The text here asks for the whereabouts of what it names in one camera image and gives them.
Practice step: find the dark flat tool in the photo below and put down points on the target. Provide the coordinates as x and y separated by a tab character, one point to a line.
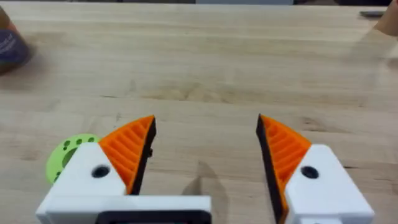
371	13

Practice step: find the orange and purple tub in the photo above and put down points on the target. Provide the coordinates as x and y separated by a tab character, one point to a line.
11	46

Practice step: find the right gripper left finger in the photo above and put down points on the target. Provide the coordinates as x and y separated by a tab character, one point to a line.
124	155

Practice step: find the green disc with holes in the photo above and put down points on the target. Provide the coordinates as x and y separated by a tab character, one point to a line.
62	155

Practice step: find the person's hand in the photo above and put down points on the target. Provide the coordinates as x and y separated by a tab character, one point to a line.
388	21

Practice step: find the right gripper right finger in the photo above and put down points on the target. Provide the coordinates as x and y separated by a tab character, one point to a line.
298	174

